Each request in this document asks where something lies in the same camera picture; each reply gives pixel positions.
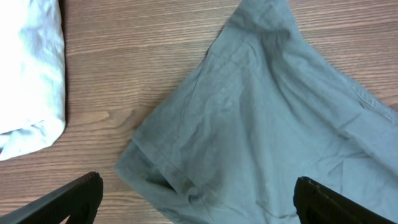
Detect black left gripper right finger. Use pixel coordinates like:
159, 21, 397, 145
293, 176, 394, 224

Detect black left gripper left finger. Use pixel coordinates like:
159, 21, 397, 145
1, 172, 103, 224

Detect folded beige shorts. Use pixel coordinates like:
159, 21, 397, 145
1, 0, 66, 161

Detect grey shorts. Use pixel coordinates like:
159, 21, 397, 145
115, 0, 397, 223

